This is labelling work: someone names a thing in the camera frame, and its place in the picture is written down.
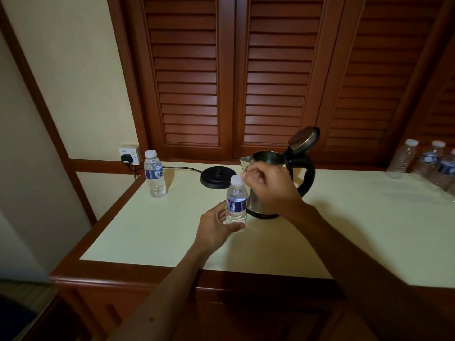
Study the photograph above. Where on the person's left hand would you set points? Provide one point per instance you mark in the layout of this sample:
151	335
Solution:
213	232

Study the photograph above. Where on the person's right hand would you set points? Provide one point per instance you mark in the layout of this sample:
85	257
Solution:
275	189

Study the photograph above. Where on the clear water bottle blue label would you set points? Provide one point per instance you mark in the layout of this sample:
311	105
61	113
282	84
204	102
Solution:
155	175
451	191
444	172
236	204
428	159

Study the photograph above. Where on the clear unlabeled water bottle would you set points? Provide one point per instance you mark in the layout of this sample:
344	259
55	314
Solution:
401	159

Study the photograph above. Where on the person's left forearm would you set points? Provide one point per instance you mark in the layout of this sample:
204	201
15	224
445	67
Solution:
156	301

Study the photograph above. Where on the person's right forearm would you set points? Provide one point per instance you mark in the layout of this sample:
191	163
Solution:
376	273

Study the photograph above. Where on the black round kettle base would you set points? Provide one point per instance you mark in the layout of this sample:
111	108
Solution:
217	178

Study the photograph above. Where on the wooden cabinet cream top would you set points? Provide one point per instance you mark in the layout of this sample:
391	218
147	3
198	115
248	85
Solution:
124	287

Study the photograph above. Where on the black power plug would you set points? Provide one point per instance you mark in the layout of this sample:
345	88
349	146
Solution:
127	159

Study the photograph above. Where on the brown louvered wooden shutter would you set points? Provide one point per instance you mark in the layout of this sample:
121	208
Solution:
376	67
185	67
277	67
440	120

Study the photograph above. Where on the low wooden side table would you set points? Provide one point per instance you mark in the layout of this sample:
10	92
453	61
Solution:
32	291

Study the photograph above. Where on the dark blue flat pad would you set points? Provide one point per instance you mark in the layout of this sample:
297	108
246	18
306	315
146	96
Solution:
12	316

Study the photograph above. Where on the white wall socket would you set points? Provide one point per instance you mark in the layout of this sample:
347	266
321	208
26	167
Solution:
133	149

